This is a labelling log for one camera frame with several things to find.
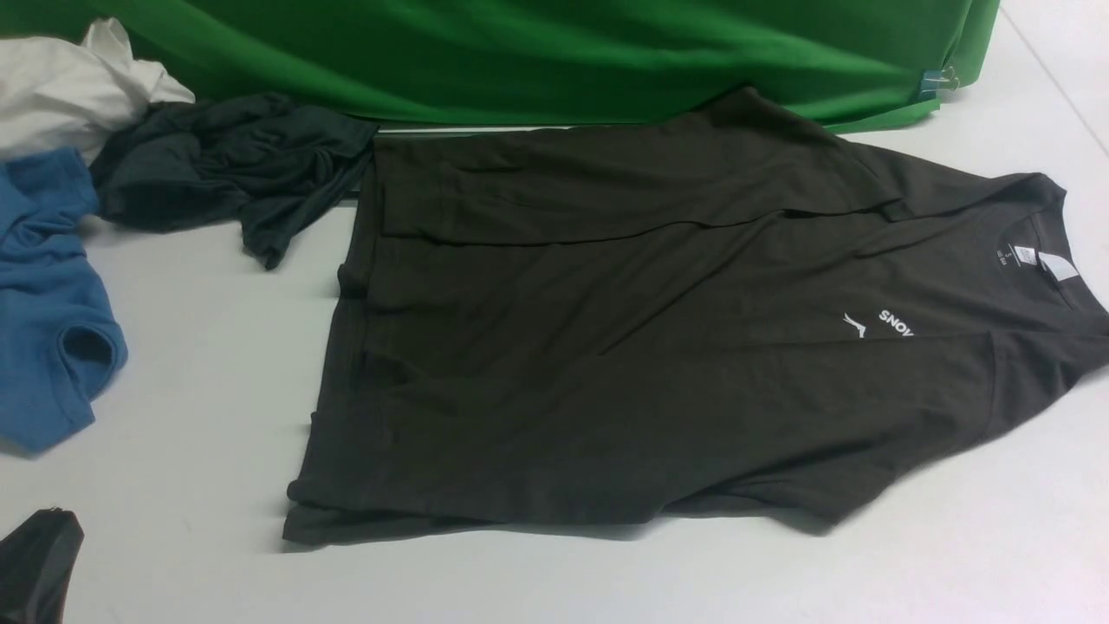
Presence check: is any gray long-sleeve top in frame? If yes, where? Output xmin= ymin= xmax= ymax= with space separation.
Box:
xmin=282 ymin=86 xmax=1106 ymax=546

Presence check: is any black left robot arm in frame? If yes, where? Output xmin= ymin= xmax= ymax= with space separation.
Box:
xmin=1 ymin=507 xmax=84 ymax=623

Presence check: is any dark teal crumpled garment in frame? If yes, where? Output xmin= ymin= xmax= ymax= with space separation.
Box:
xmin=90 ymin=94 xmax=378 ymax=270

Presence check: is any green backdrop cloth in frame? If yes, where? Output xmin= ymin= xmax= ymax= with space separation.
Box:
xmin=3 ymin=1 xmax=1001 ymax=132

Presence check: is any blue binder clip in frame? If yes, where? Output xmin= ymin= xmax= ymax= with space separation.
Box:
xmin=918 ymin=67 xmax=960 ymax=101

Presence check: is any blue garment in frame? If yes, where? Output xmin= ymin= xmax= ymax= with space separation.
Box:
xmin=1 ymin=147 xmax=128 ymax=457

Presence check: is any white crumpled garment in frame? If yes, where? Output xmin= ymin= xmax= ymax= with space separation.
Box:
xmin=1 ymin=17 xmax=196 ymax=165

